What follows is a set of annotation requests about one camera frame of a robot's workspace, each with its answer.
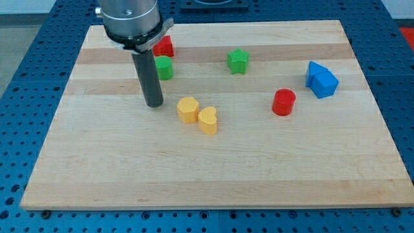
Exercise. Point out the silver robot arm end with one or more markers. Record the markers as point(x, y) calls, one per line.
point(136, 24)

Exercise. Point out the yellow hexagon block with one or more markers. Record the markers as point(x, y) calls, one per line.
point(188, 110)

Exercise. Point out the green star block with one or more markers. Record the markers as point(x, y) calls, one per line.
point(237, 61)

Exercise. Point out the yellow heart block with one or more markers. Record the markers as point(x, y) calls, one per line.
point(207, 120)

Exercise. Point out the wooden board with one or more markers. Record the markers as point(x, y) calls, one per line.
point(107, 150)

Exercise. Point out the green cylinder block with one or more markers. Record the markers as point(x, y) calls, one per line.
point(164, 67)

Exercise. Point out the red cylinder block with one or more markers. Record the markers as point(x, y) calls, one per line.
point(283, 103)

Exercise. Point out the red block behind rod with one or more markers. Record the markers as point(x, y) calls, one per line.
point(164, 47)

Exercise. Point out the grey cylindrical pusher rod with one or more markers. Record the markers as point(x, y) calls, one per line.
point(148, 77)

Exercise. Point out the blue triangle block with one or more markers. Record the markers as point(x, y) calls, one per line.
point(313, 69)

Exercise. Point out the blue cube block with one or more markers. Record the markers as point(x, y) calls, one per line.
point(324, 84)

